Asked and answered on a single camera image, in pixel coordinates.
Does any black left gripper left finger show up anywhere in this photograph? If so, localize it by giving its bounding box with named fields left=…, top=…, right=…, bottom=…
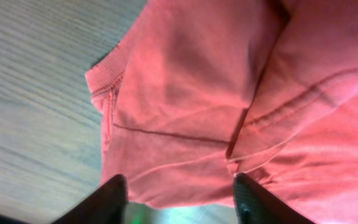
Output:
left=53, top=174, right=128, bottom=224

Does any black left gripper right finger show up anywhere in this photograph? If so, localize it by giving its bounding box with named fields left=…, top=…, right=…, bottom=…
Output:
left=233, top=173, right=313, bottom=224

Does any red printed t-shirt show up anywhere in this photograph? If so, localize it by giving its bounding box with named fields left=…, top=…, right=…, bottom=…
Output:
left=86, top=0, right=358, bottom=223

